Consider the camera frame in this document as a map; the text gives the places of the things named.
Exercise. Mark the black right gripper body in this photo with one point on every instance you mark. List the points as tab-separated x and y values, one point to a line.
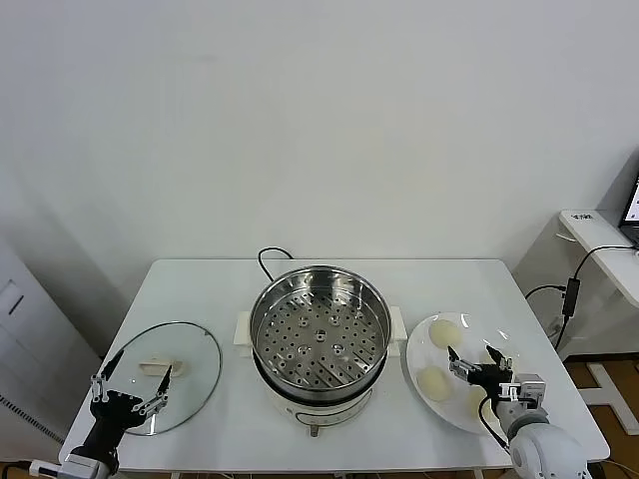
489	376

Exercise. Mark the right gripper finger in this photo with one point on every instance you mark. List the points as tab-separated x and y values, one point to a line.
456	366
501	360

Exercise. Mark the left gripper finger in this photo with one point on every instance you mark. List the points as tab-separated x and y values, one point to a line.
100	386
162	391

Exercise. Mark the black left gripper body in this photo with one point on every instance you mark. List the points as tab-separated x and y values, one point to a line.
112	409

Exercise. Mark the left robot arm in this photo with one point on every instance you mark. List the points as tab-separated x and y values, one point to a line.
82	461

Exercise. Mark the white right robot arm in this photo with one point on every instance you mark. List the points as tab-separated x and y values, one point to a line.
544	449

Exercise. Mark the stainless steel steamer basket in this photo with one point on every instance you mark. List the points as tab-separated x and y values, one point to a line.
319	284

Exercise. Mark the white round plate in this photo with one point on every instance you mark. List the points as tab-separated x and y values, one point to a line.
419	349

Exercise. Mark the white cabinet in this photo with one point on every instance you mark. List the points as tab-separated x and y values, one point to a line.
35	349

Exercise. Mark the open laptop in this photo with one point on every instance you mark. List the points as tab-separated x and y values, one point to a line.
633	199

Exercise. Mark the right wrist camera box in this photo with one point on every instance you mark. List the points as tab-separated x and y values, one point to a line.
529	388

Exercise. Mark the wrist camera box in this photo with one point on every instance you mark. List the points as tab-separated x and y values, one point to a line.
529	388
47	469

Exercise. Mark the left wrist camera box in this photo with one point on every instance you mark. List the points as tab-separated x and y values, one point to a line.
47	469

